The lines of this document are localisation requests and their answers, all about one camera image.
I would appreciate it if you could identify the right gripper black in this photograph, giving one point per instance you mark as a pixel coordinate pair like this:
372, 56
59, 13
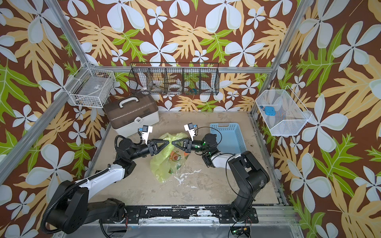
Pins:
188, 146

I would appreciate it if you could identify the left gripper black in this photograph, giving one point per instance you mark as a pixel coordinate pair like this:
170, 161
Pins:
153, 147

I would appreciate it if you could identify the yellow-green plastic bag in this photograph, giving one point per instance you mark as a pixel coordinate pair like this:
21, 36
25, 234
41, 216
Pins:
161, 166

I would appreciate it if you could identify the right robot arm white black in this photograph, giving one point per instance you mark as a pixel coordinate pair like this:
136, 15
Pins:
250, 176

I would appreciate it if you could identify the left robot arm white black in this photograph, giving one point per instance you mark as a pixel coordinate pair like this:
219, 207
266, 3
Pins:
70, 208

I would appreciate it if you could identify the brown lidded storage box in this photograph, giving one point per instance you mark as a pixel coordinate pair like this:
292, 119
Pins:
129, 114

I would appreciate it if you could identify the light blue plastic basket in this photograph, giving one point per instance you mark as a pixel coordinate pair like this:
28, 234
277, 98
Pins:
229, 136

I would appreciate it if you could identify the blue object in mesh basket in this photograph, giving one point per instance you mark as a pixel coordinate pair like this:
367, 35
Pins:
270, 111

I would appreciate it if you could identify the small circuit board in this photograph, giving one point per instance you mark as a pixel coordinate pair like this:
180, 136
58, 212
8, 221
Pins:
240, 232

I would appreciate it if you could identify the white mesh basket right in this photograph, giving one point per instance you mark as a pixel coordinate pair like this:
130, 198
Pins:
291, 113

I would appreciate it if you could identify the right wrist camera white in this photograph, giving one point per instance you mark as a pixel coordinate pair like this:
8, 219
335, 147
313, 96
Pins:
190, 128

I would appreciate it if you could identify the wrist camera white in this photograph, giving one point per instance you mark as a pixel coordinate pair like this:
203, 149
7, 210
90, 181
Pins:
190, 128
144, 132

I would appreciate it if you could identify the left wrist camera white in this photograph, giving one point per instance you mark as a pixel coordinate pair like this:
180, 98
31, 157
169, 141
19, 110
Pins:
144, 132

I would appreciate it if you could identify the black wire basket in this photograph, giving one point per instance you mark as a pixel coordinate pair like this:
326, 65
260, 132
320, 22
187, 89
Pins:
175, 78

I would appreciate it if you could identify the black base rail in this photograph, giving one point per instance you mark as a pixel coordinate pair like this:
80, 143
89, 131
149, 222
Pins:
219, 214

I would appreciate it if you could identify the white wire basket left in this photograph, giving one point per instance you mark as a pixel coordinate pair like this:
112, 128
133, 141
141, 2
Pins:
90, 86

